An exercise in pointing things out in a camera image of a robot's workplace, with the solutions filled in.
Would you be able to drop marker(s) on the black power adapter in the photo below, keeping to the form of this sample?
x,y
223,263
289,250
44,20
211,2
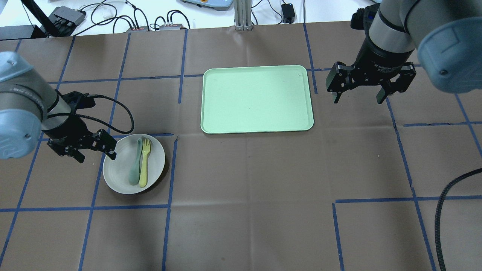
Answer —
x,y
288,13

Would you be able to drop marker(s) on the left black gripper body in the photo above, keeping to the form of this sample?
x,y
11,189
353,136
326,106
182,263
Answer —
x,y
67,129

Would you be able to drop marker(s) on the black monitor stand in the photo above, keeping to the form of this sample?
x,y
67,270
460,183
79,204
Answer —
x,y
26,12

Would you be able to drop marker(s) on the light green tray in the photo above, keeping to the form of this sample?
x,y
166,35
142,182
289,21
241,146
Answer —
x,y
256,99

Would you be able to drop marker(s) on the grey usb hub box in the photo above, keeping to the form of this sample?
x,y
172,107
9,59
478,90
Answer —
x,y
70,15

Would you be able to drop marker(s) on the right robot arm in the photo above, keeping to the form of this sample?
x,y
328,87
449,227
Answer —
x,y
446,34

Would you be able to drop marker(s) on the white round plate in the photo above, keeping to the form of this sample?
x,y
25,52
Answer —
x,y
116,172

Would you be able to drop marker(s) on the aluminium frame post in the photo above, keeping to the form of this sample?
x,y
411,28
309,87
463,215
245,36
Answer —
x,y
242,12

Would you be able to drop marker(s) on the blue teach pendant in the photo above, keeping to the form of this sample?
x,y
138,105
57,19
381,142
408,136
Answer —
x,y
219,5

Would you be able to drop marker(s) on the yellow plastic fork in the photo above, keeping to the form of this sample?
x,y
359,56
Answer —
x,y
146,150

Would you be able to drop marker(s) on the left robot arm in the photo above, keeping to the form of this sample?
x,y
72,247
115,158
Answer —
x,y
29,106

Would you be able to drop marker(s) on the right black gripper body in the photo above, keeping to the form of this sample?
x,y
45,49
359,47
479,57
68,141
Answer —
x,y
381,59

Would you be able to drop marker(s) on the teal plastic spoon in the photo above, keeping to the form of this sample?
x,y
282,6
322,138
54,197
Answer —
x,y
134,173

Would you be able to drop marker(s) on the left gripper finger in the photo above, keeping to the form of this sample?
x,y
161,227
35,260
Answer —
x,y
112,155
79,157

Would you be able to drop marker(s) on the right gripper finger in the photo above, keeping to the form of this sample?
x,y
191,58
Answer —
x,y
337,96
382,95

